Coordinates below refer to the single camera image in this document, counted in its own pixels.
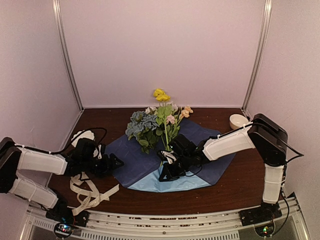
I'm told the cream printed ribbon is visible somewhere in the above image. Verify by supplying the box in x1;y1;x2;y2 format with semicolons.
69;174;120;216

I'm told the white scalloped dish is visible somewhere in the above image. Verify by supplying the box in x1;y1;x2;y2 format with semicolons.
71;130;95;148

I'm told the aluminium corner post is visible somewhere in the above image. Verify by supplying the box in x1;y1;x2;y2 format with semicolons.
52;0;84;112
241;0;273;116

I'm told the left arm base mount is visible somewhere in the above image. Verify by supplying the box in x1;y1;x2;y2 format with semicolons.
40;197;90;240

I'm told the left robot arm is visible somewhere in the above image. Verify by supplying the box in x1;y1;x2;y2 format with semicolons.
0;137;124;222

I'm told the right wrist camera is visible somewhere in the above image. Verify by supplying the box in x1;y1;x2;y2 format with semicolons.
157;150;177;164

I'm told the left aluminium corner post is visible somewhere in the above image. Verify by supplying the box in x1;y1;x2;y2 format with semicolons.
52;0;84;112

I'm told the front aluminium rail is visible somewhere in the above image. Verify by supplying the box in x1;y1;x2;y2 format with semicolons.
24;194;308;240

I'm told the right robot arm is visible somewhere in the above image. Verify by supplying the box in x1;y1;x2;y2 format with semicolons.
157;113;288;221

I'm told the blue wrapping paper sheet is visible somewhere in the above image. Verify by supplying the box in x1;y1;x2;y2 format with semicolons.
104;118;237;193

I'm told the white ceramic bowl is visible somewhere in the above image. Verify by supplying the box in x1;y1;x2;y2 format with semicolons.
229;114;249;130

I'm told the right aluminium corner post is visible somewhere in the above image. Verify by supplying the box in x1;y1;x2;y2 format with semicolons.
241;0;273;116

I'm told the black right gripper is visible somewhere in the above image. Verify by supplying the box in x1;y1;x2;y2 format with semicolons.
159;153;193;182

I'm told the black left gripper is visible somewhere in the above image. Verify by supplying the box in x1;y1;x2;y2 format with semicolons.
81;153;124;179

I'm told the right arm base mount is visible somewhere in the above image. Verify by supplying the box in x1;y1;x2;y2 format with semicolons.
238;201;288;238

